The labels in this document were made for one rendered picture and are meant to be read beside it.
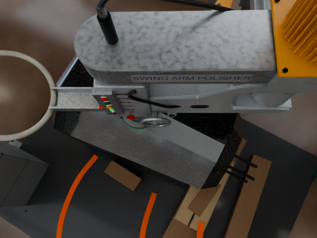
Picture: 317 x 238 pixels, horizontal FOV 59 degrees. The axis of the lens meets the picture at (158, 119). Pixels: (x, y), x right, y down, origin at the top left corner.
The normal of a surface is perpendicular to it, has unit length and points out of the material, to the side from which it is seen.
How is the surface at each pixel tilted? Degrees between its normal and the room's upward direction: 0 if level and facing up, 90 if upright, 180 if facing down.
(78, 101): 1
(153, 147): 45
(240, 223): 0
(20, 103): 0
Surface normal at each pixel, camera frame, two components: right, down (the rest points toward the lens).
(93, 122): -0.33, 0.44
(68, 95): -0.03, -0.25
